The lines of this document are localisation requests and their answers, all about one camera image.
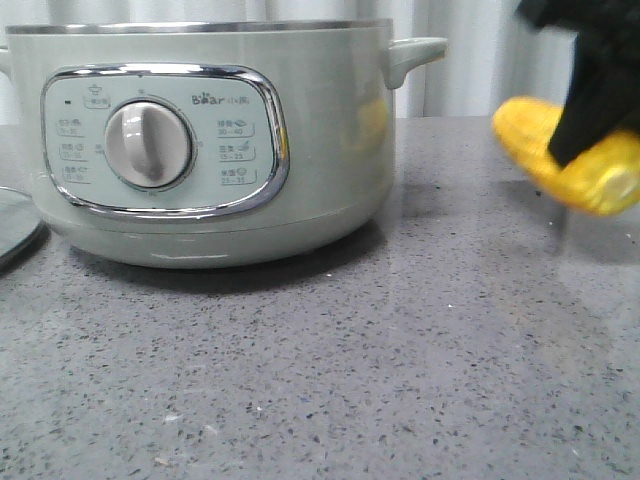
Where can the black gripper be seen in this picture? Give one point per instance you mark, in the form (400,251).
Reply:
(603,94)

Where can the yellow corn cob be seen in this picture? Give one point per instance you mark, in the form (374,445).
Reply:
(603,180)

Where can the glass pot lid steel rim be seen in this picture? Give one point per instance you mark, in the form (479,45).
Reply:
(21,224)

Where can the light green electric cooking pot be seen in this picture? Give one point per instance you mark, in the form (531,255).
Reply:
(201,145)

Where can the grey white curtain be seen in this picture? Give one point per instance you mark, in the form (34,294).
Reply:
(492,55)

